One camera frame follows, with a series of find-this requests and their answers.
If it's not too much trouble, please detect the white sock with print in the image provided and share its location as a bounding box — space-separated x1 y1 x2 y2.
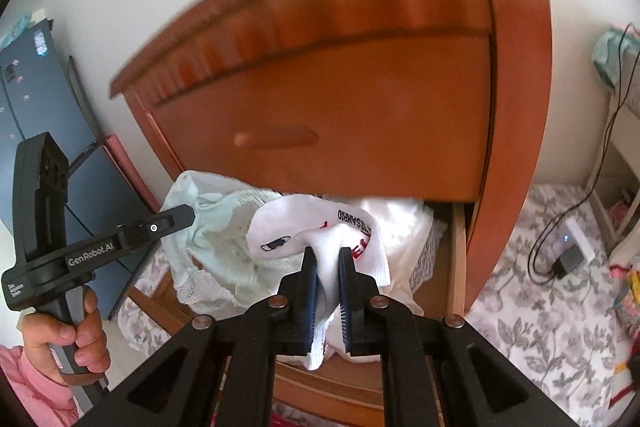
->
246 194 390 371

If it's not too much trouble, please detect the mint green lace garment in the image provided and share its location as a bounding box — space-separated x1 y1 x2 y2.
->
162 170 303 320

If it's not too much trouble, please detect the pink sleeve forearm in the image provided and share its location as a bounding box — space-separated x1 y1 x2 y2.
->
1 346 79 427

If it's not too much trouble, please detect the left hand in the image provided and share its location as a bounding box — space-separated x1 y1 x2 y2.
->
18 287 111 386

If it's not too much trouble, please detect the white folded cloth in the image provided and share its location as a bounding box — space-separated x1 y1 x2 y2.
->
319 194 449 365

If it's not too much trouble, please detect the dark blue cabinet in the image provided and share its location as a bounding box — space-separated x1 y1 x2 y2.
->
0 17 164 323

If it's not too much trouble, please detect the grey floral bed sheet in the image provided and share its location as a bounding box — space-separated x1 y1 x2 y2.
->
117 184 639 426

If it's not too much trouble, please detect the white power bank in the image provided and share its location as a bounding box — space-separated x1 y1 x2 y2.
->
560 217 596 262

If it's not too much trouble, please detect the orange wooden nightstand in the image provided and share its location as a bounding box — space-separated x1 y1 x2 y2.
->
110 0 552 314

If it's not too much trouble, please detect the black charger with cable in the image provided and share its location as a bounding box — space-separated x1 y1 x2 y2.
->
526 23 639 286

